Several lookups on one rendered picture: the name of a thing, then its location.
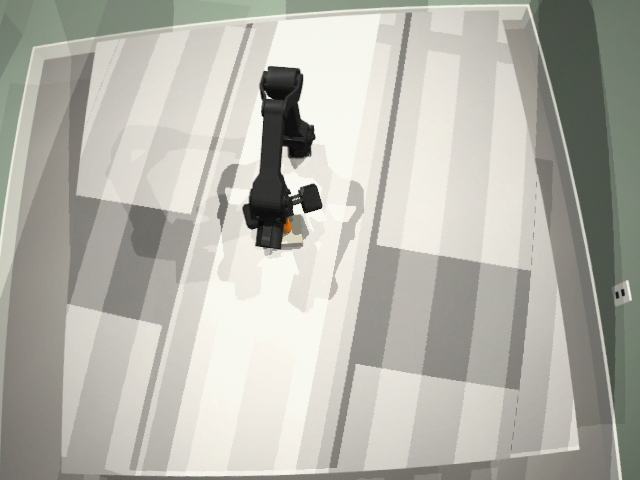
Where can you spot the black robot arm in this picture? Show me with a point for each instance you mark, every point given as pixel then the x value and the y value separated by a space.
pixel 282 126

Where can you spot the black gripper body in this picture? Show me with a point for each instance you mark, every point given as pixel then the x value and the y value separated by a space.
pixel 310 199

